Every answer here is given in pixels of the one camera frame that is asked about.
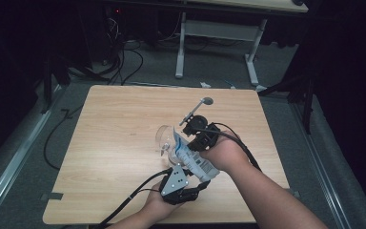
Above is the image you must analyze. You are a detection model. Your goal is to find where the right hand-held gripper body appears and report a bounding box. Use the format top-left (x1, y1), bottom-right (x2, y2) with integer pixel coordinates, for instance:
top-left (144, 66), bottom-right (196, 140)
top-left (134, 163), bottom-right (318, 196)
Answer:
top-left (178, 100), bottom-right (222, 150)

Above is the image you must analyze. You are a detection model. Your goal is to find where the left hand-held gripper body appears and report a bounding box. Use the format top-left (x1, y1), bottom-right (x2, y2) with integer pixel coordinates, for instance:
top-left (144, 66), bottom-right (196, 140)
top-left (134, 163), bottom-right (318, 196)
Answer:
top-left (158, 163), bottom-right (202, 206)

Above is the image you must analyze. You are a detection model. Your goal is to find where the metal floor rail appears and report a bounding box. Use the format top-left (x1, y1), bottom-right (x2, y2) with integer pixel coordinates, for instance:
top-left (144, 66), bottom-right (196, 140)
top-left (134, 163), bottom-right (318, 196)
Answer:
top-left (0, 84), bottom-right (65, 229)
top-left (290, 101), bottom-right (355, 229)

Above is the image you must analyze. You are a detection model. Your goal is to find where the person's left hand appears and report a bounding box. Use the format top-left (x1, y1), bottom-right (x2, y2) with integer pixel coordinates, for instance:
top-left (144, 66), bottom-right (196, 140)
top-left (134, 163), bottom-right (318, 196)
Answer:
top-left (143, 182), bottom-right (185, 221)

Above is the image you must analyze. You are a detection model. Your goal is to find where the hand-held gripper black cable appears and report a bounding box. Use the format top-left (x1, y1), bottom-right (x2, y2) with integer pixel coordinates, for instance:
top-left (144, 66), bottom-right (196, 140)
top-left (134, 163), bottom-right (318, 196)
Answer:
top-left (96, 167), bottom-right (174, 229)
top-left (199, 121), bottom-right (263, 173)

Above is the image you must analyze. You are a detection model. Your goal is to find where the white and blue milk carton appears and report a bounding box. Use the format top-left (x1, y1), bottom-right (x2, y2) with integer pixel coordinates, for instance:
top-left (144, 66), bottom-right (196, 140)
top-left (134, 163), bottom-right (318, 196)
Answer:
top-left (171, 126), bottom-right (221, 183)

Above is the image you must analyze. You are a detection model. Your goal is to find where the left hand-held gripper black cable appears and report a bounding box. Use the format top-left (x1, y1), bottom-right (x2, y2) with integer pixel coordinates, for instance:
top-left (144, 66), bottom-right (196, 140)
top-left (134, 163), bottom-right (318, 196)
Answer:
top-left (96, 167), bottom-right (174, 229)

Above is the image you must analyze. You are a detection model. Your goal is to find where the black stand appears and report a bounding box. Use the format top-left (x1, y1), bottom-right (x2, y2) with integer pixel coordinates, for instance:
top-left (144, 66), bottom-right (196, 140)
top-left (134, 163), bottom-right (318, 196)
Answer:
top-left (256, 71), bottom-right (316, 135)
top-left (40, 55), bottom-right (71, 115)

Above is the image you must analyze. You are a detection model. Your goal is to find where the right hand-held gripper black cable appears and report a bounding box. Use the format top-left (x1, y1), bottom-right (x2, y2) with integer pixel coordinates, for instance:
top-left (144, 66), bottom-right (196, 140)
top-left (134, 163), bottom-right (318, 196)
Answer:
top-left (199, 121), bottom-right (263, 173)

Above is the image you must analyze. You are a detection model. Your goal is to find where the long black floor cable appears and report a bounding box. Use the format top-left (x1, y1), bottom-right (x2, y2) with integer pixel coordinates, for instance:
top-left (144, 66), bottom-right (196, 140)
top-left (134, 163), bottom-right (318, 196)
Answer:
top-left (43, 104), bottom-right (86, 172)

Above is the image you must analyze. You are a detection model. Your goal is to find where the white-framed desk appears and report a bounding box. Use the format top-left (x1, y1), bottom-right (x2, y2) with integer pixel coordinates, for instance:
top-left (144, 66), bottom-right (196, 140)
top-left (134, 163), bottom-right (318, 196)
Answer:
top-left (174, 0), bottom-right (310, 94)

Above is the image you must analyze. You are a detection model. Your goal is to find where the bundle of black floor cables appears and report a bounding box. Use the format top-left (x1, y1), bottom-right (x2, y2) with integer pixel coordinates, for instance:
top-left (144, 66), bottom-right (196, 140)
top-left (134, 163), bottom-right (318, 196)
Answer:
top-left (66, 37), bottom-right (145, 86)

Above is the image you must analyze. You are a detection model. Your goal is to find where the clear glass cup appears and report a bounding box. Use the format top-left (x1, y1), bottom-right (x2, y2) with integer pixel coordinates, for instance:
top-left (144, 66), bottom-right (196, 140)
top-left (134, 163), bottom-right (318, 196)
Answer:
top-left (154, 124), bottom-right (189, 170)

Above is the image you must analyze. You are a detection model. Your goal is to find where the person's right hand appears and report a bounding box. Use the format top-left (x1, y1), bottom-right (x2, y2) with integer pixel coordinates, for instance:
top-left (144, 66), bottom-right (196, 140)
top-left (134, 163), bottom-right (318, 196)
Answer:
top-left (199, 131), bottom-right (253, 175)

